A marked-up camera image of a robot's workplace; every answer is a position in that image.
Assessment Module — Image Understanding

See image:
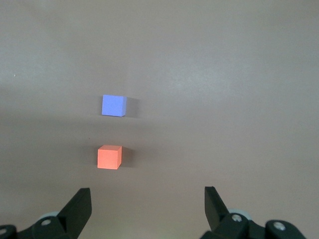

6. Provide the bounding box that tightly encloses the orange foam block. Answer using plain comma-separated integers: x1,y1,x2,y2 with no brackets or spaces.
97,145,123,170

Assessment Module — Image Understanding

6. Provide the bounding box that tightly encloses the purple foam block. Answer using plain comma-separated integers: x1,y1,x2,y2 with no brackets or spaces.
101,94,128,117

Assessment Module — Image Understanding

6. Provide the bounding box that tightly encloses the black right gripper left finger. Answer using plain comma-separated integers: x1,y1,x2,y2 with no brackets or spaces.
0,188,92,239

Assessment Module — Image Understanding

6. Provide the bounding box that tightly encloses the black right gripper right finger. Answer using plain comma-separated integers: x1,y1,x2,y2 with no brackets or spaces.
199,186,306,239

